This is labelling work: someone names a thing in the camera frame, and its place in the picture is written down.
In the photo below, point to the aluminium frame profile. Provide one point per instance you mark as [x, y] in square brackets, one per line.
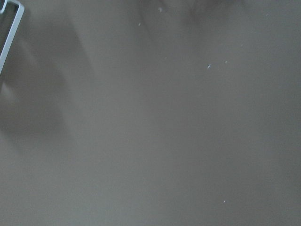
[11, 13]

